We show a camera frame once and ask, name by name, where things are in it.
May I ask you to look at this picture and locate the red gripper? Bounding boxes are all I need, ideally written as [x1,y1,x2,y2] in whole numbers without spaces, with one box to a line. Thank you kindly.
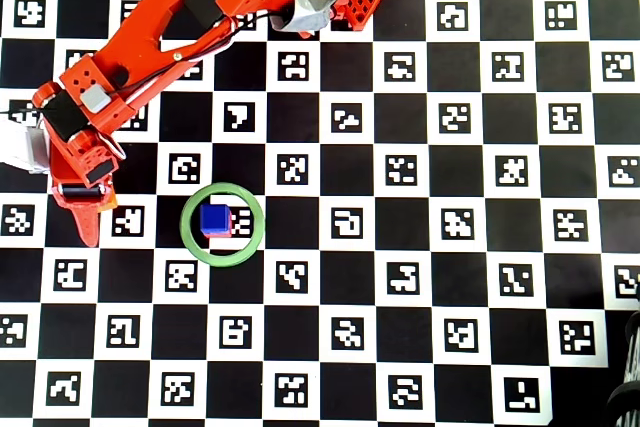
[49,134,126,249]

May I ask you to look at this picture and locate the black white marker board mat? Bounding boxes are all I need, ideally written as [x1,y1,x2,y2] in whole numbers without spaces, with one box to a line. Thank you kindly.
[0,0,640,421]

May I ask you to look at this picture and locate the grey duct tape wrap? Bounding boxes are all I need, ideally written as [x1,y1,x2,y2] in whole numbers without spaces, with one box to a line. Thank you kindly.
[272,0,341,37]

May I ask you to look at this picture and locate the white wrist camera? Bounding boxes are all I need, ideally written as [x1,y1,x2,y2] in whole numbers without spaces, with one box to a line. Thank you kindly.
[0,114,51,174]

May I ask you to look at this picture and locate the small grey connector box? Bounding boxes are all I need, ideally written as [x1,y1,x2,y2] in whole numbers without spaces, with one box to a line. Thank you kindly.
[79,84,112,114]

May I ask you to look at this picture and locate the green flat ring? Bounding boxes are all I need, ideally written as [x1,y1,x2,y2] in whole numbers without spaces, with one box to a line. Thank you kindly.
[179,181,265,268]

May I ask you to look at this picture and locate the blue cube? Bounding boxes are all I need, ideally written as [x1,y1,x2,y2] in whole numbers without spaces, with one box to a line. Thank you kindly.
[198,203,232,236]

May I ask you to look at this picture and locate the red cube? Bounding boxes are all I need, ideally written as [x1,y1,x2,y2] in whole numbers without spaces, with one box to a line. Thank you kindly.
[202,211,234,239]

